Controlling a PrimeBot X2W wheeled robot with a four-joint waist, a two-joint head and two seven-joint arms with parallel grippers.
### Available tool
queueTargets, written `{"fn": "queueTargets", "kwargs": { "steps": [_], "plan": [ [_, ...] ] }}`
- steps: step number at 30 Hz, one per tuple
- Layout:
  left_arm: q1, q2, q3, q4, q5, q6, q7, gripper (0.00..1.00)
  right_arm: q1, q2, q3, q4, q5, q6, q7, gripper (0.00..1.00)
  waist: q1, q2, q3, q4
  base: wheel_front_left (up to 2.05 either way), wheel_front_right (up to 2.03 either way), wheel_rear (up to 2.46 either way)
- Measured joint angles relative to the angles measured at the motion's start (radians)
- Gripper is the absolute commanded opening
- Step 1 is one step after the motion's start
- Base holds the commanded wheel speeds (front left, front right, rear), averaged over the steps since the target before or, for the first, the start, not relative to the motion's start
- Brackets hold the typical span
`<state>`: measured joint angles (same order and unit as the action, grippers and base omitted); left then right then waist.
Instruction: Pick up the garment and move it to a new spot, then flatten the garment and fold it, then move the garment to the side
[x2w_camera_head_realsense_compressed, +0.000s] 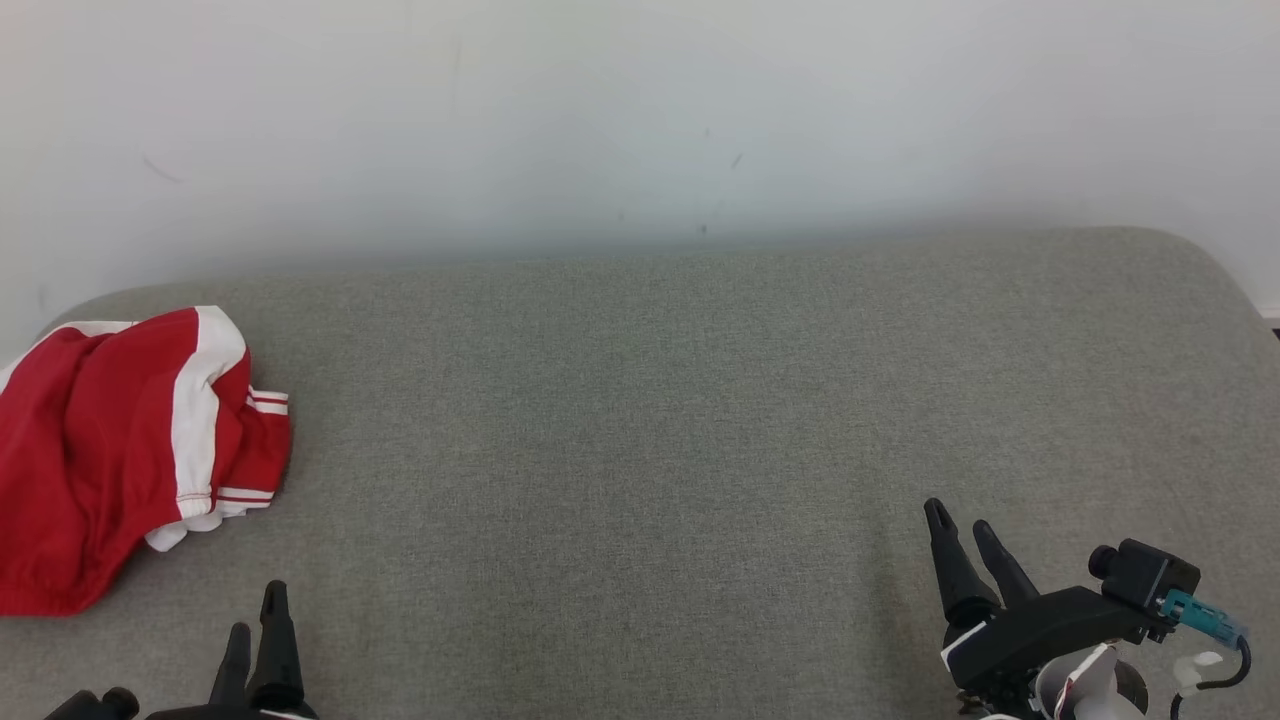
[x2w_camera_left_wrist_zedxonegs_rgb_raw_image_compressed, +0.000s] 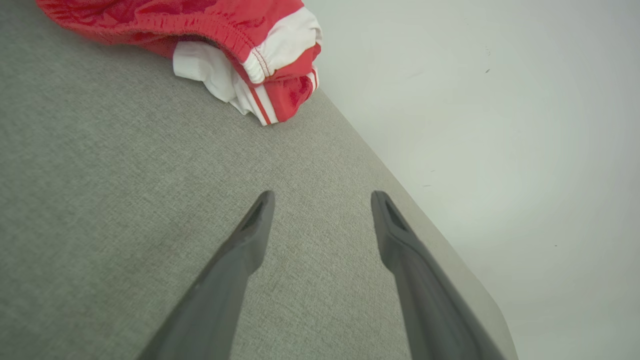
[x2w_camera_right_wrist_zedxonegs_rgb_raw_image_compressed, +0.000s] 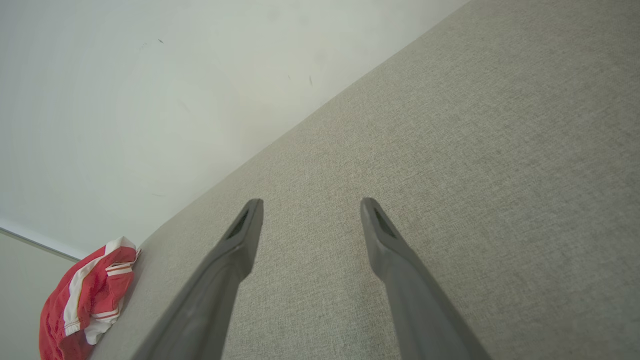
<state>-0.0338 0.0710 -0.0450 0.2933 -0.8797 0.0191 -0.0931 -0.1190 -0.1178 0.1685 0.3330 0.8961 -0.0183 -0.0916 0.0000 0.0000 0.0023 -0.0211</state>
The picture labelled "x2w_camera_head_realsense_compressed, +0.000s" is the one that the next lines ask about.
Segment teal right camera plug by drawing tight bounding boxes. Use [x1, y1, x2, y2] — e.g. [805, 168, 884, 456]
[1160, 590, 1248, 646]

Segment white cable clip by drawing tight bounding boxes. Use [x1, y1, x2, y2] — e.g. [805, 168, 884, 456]
[1173, 650, 1226, 693]

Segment red shorts with white stripes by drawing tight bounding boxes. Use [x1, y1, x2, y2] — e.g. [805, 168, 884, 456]
[0, 305, 251, 618]

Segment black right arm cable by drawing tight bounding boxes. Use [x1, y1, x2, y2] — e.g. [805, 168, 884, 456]
[1170, 636, 1254, 720]

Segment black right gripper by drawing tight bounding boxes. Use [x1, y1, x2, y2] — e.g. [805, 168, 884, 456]
[923, 497, 1168, 716]

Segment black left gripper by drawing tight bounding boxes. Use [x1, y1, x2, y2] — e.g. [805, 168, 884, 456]
[140, 579, 323, 720]

